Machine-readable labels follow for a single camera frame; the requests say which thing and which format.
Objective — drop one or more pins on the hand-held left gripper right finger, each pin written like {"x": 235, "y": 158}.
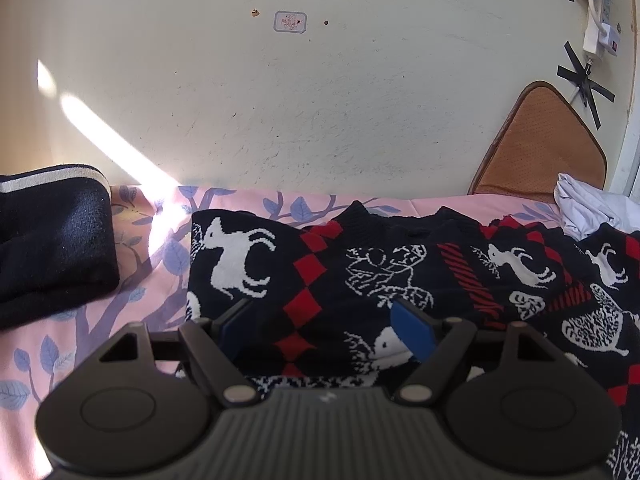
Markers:
{"x": 412, "y": 330}

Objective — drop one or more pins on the folded black striped garment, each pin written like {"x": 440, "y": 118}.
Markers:
{"x": 55, "y": 250}

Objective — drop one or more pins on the brown woven seat mat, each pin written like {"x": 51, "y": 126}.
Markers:
{"x": 540, "y": 150}

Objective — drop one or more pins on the pink tree-print bedsheet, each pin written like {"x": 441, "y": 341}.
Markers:
{"x": 150, "y": 240}

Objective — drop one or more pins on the small wall sticker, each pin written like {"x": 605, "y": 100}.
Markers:
{"x": 290, "y": 22}

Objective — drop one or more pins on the black patterned knit sweater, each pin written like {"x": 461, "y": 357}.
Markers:
{"x": 325, "y": 280}

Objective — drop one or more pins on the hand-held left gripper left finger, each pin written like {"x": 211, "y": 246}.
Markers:
{"x": 235, "y": 330}

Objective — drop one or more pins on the crumpled white cloth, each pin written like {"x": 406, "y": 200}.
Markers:
{"x": 590, "y": 205}

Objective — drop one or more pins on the white window frame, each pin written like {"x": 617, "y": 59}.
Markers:
{"x": 627, "y": 125}

